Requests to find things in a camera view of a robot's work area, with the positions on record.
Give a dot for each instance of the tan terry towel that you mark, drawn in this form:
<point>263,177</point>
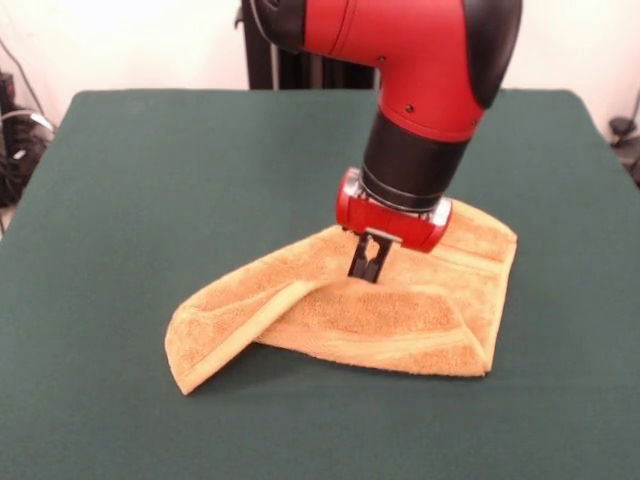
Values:
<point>400,325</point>

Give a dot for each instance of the black clamp mount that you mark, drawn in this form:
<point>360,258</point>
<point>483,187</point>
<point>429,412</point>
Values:
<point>625,135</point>

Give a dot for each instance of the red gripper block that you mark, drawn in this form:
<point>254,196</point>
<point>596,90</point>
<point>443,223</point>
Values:
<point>390,225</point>

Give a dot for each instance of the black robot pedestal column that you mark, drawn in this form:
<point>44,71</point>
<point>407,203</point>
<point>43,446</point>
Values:
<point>325,75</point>

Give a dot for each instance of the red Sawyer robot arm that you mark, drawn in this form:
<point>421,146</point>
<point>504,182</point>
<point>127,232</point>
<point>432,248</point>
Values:
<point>425,75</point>

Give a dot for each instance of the dark green table cloth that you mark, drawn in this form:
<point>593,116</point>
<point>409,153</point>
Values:
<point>150,200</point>

